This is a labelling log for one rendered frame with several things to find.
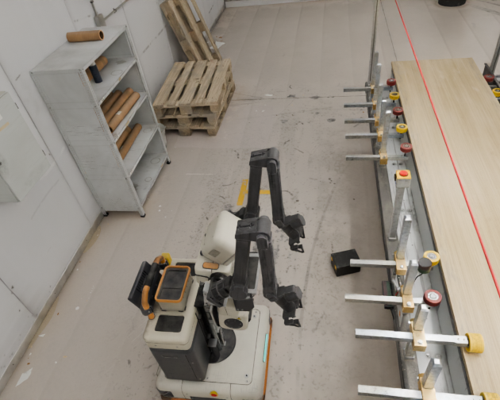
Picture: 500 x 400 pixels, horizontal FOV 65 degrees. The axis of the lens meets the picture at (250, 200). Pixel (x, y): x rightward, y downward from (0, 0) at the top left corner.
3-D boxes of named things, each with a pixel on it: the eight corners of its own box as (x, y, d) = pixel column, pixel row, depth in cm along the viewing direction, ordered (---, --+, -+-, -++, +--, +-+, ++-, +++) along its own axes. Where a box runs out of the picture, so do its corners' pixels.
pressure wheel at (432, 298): (421, 314, 198) (425, 301, 190) (419, 301, 203) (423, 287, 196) (439, 316, 196) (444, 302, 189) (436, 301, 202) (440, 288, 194)
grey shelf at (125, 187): (103, 216, 402) (28, 71, 298) (135, 162, 467) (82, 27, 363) (144, 217, 394) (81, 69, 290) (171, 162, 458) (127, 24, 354)
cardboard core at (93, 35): (64, 34, 329) (98, 32, 323) (69, 30, 334) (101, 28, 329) (68, 44, 334) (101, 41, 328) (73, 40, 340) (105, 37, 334)
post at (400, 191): (388, 240, 247) (398, 186, 216) (387, 235, 250) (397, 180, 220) (395, 240, 246) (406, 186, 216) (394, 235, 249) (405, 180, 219)
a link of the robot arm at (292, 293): (265, 278, 173) (263, 296, 167) (288, 271, 168) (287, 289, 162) (280, 293, 180) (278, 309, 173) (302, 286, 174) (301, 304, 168)
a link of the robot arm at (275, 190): (266, 147, 178) (264, 162, 170) (279, 146, 177) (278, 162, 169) (274, 213, 207) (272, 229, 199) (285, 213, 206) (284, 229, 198)
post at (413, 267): (397, 319, 215) (410, 264, 183) (396, 313, 217) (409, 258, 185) (404, 320, 214) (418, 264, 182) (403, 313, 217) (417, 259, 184)
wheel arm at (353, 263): (350, 267, 224) (350, 263, 221) (350, 263, 226) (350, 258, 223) (432, 271, 216) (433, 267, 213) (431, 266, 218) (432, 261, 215)
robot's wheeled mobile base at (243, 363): (161, 403, 256) (150, 387, 239) (185, 316, 301) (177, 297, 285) (264, 413, 244) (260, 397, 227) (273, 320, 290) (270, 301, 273)
